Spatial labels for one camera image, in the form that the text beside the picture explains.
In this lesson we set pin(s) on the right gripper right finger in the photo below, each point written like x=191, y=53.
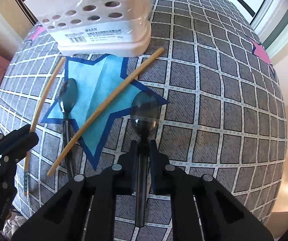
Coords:
x=159, y=176

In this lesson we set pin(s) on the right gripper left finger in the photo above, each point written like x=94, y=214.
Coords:
x=126, y=183

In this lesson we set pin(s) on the dark translucent plastic spoon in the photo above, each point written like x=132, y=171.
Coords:
x=67, y=98
x=145, y=113

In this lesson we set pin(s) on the white plastic utensil holder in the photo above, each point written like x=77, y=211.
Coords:
x=117, y=27

